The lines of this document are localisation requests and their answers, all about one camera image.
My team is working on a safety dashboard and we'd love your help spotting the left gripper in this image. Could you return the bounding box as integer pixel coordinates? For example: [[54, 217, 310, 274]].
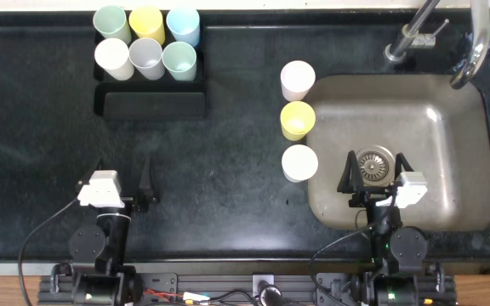
[[76, 156, 160, 214]]

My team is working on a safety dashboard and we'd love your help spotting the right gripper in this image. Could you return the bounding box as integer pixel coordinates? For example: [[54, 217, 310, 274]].
[[336, 150, 416, 209]]

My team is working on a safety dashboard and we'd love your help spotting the white cup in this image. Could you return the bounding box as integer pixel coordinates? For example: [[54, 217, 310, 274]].
[[281, 144, 319, 184], [94, 37, 135, 82]]

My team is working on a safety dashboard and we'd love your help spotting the yellow cup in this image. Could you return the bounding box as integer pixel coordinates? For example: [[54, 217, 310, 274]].
[[128, 5, 166, 46], [279, 100, 316, 142]]

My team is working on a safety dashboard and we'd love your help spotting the pink cup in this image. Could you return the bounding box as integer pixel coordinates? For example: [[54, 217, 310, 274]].
[[279, 59, 316, 103]]

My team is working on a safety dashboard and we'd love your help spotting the steel sink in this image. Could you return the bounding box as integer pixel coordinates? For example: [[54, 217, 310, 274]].
[[305, 74, 490, 233]]

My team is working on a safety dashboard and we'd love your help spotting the black tray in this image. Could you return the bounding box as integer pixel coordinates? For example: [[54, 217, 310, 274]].
[[93, 8, 208, 121]]

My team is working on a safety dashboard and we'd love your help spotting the steel tap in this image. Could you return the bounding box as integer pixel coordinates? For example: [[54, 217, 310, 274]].
[[383, 0, 490, 91]]

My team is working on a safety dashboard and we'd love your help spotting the grey cup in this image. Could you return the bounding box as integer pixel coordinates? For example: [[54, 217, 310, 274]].
[[128, 37, 166, 81]]

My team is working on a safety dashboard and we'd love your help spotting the green cup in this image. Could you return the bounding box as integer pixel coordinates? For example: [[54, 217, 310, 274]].
[[92, 4, 133, 46], [161, 41, 198, 82]]

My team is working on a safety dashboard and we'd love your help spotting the blue cup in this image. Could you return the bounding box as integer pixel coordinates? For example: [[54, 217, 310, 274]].
[[165, 7, 202, 48]]

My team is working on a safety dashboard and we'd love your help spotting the black cable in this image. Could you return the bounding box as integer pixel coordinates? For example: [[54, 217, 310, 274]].
[[309, 182, 399, 306], [16, 197, 80, 306]]

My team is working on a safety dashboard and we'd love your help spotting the mounting rail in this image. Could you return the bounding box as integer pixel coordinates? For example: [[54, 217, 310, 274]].
[[36, 271, 459, 306]]

